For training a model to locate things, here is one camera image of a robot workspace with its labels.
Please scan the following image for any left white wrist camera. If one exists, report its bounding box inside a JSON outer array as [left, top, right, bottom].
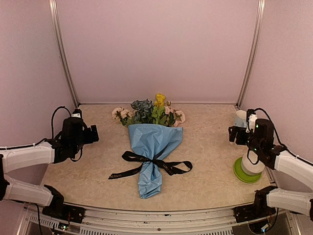
[[71, 109, 82, 118]]

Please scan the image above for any black ribbon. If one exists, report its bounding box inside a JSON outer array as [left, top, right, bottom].
[[108, 150, 193, 180]]

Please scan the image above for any blue wrapping paper sheet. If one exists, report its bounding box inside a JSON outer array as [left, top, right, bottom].
[[128, 124, 183, 199]]

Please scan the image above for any yellow fake flower stem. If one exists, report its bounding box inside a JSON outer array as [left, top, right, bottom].
[[152, 93, 172, 127]]

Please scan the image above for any left aluminium frame post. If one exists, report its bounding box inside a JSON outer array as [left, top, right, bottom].
[[48, 0, 80, 108]]

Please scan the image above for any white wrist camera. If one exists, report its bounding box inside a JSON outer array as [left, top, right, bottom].
[[246, 109, 258, 133], [71, 109, 82, 118]]

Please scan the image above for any light blue ceramic mug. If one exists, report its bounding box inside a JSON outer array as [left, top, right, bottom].
[[234, 110, 247, 128]]

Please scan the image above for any front aluminium rail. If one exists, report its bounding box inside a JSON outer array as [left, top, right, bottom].
[[23, 194, 298, 235]]

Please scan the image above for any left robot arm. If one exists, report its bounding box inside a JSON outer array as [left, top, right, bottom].
[[0, 116, 99, 223]]

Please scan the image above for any white ceramic bowl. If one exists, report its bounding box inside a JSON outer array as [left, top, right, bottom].
[[241, 155, 265, 176]]

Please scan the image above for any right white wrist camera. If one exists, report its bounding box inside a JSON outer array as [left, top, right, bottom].
[[246, 109, 258, 133]]

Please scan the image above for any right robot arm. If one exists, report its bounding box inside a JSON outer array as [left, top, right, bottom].
[[228, 118, 313, 223]]

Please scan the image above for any blue fake rose bunch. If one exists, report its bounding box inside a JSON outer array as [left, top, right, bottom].
[[131, 99, 154, 124]]

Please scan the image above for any green plate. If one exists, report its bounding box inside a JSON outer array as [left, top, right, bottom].
[[233, 157, 262, 184]]

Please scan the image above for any aluminium frame post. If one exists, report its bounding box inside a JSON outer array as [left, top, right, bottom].
[[48, 0, 80, 108], [236, 0, 266, 109]]

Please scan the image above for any pink fake rose bunch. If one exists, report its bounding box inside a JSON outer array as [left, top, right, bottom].
[[165, 101, 186, 127]]

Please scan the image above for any right aluminium frame post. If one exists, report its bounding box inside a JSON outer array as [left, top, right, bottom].
[[236, 0, 266, 109]]

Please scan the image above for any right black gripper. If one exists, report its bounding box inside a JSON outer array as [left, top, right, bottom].
[[229, 125, 263, 154]]

